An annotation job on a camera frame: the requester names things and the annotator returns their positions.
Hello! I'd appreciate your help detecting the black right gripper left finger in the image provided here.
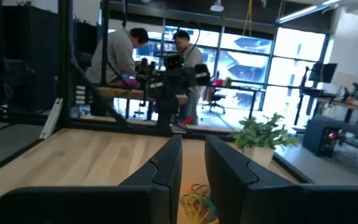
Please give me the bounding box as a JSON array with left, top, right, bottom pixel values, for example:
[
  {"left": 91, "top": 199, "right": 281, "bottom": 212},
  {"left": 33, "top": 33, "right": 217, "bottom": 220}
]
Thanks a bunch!
[{"left": 119, "top": 133, "right": 184, "bottom": 224}]

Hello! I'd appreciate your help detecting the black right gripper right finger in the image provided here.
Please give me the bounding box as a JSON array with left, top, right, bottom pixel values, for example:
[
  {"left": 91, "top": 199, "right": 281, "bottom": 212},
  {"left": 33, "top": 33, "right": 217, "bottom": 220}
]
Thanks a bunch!
[{"left": 204, "top": 134, "right": 301, "bottom": 224}]

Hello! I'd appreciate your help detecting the blue rubber band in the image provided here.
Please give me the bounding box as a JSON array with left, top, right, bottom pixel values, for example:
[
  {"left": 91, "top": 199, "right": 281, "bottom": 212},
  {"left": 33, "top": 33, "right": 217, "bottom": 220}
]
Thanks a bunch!
[{"left": 203, "top": 195, "right": 218, "bottom": 216}]

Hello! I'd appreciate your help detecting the person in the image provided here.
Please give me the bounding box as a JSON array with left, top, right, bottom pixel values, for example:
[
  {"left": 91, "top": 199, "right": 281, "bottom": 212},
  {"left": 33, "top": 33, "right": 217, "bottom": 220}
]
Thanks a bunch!
[
  {"left": 85, "top": 27, "right": 150, "bottom": 90},
  {"left": 172, "top": 29, "right": 204, "bottom": 125}
]

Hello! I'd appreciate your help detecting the black office chair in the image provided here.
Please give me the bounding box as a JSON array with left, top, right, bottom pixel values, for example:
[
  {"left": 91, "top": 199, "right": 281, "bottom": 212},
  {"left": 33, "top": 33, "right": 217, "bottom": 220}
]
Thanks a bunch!
[{"left": 202, "top": 71, "right": 226, "bottom": 114}]

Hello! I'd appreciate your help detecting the green potted plant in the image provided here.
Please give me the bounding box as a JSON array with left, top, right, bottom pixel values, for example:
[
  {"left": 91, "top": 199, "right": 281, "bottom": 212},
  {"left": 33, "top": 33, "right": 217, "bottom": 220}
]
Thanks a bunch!
[{"left": 232, "top": 112, "right": 298, "bottom": 167}]

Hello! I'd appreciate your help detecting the black desk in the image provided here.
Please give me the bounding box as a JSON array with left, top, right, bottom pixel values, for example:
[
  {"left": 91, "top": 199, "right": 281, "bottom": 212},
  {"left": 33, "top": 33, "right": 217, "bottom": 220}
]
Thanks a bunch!
[{"left": 209, "top": 81, "right": 267, "bottom": 119}]

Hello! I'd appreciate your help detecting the ceiling lamp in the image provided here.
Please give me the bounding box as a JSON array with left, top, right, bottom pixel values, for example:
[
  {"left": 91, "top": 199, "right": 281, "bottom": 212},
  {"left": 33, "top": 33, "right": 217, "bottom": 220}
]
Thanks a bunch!
[{"left": 209, "top": 0, "right": 225, "bottom": 12}]

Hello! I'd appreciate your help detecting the computer tower with red light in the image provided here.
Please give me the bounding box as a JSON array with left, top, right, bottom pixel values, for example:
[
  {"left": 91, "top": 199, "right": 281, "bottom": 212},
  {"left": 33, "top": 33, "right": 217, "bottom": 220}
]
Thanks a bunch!
[{"left": 302, "top": 115, "right": 354, "bottom": 158}]

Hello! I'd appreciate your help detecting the white strip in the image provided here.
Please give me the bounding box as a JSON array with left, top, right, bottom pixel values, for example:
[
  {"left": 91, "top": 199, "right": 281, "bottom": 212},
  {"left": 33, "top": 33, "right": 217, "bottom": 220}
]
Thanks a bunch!
[{"left": 39, "top": 98, "right": 64, "bottom": 140}]

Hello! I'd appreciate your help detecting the black monitor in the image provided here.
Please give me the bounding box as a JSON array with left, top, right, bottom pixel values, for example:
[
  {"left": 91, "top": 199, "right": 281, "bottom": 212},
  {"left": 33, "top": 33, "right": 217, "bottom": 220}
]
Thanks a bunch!
[{"left": 308, "top": 62, "right": 338, "bottom": 84}]

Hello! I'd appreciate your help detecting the black cabinet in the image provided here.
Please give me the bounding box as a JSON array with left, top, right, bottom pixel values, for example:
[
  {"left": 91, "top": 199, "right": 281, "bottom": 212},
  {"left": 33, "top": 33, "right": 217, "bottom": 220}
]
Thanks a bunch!
[{"left": 0, "top": 2, "right": 58, "bottom": 113}]

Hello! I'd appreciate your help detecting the ceiling light strip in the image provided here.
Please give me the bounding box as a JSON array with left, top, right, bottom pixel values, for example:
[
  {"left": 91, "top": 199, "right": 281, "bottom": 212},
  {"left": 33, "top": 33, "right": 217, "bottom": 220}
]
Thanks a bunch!
[{"left": 275, "top": 0, "right": 344, "bottom": 25}]

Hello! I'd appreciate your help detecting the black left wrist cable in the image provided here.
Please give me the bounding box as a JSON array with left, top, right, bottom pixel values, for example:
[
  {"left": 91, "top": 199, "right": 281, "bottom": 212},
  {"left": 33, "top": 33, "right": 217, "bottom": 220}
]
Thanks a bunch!
[{"left": 176, "top": 20, "right": 202, "bottom": 58}]

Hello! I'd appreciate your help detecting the yellow hanging cable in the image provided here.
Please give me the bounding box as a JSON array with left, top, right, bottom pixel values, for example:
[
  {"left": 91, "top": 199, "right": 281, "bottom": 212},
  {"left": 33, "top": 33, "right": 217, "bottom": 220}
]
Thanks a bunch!
[{"left": 242, "top": 0, "right": 254, "bottom": 37}]

